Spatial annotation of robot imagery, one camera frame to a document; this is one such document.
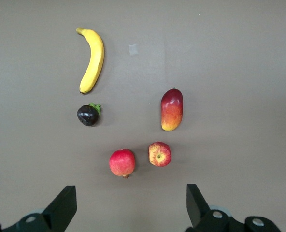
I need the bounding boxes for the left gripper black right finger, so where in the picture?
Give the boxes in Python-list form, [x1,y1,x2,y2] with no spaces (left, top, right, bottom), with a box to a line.
[185,184,245,232]

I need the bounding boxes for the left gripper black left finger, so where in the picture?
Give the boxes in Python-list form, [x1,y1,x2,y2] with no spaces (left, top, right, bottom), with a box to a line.
[1,185,78,232]

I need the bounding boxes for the red yellow apple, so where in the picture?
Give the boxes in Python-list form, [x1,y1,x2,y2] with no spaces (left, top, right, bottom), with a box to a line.
[148,141,172,168]

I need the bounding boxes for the yellow banana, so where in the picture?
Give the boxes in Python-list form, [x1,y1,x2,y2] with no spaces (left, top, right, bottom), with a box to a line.
[75,27,105,95]

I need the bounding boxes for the red pomegranate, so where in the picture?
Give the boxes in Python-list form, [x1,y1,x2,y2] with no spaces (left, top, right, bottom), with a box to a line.
[109,149,136,179]

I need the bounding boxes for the dark purple mangosteen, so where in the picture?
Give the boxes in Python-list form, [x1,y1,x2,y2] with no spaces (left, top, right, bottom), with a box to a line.
[76,102,102,127]

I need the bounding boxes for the red yellow mango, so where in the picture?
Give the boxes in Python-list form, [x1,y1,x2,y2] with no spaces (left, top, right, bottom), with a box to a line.
[160,87,184,132]

